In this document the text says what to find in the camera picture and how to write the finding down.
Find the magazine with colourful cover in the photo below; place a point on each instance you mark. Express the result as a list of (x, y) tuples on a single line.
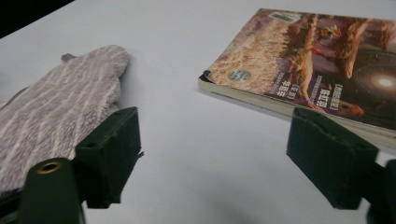
[(280, 62)]

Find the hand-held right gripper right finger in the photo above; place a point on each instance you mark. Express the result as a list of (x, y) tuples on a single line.
[(330, 155)]

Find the striped grey plush cloth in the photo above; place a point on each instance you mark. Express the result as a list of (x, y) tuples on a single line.
[(56, 102)]

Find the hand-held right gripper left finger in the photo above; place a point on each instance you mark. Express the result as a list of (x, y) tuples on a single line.
[(109, 155)]

